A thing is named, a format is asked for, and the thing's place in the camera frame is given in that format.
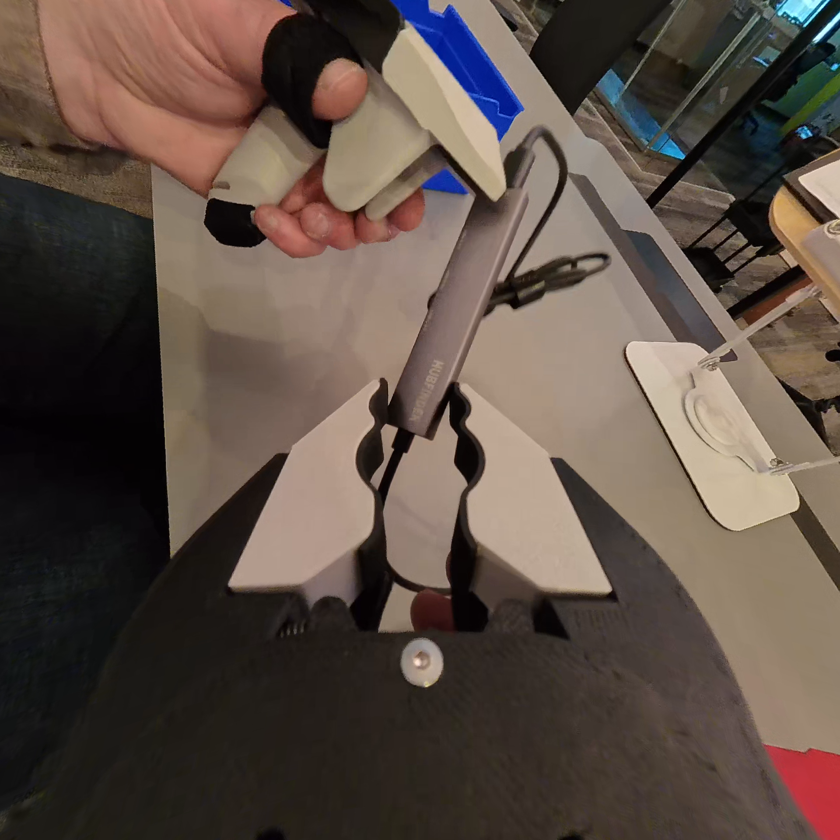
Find person's right hand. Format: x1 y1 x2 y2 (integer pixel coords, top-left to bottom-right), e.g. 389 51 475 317
410 588 455 632

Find grey usb hub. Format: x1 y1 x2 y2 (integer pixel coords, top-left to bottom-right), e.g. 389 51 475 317
387 187 531 441

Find black chair back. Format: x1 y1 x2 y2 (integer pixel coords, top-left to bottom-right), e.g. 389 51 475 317
530 0 673 116

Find black slanted pole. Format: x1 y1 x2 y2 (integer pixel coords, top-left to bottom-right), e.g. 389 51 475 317
646 0 840 210

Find black usb-c cable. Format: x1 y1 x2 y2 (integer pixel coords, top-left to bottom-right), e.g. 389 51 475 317
428 126 613 329

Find person's dark trousers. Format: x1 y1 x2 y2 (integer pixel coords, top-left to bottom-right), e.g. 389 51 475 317
0 174 173 808

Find person's left hand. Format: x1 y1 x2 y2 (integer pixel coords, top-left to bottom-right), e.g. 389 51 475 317
36 0 427 260

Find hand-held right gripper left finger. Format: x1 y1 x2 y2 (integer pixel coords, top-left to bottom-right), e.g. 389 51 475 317
227 378 393 632

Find light wooden board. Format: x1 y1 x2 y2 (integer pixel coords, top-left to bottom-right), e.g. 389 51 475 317
768 150 840 309

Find black floor rack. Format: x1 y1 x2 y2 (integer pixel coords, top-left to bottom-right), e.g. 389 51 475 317
682 197 785 293

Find red plastic bin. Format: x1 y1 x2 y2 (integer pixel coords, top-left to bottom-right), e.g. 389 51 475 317
764 745 840 840

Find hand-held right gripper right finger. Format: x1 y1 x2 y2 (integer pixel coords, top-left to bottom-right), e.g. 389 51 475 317
448 382 616 632

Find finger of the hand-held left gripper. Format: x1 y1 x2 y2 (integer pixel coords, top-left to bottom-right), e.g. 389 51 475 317
381 28 508 202

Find person's left forearm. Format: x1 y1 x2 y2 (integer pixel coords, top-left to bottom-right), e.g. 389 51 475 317
0 0 89 151

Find dark desk cable slot cover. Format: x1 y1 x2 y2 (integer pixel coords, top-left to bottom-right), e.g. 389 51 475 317
570 172 741 358

